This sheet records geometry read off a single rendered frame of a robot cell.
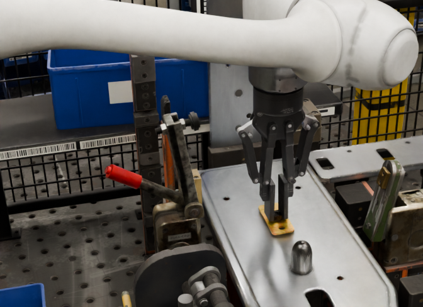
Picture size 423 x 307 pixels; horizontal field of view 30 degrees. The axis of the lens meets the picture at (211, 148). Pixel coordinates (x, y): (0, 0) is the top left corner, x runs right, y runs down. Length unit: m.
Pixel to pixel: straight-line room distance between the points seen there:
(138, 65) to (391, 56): 0.60
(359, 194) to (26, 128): 0.65
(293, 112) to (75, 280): 0.71
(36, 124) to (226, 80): 0.39
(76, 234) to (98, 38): 0.96
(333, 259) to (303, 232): 0.08
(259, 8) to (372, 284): 0.43
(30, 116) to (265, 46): 0.80
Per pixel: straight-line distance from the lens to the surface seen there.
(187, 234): 1.24
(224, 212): 1.33
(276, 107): 1.16
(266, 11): 1.07
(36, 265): 1.76
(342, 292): 1.17
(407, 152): 1.53
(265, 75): 1.13
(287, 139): 1.21
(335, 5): 0.97
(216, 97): 1.47
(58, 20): 0.92
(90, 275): 1.70
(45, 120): 1.60
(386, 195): 1.26
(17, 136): 1.56
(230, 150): 1.51
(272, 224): 1.28
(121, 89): 1.52
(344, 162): 1.48
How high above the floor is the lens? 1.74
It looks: 29 degrees down
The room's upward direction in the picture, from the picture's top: 2 degrees counter-clockwise
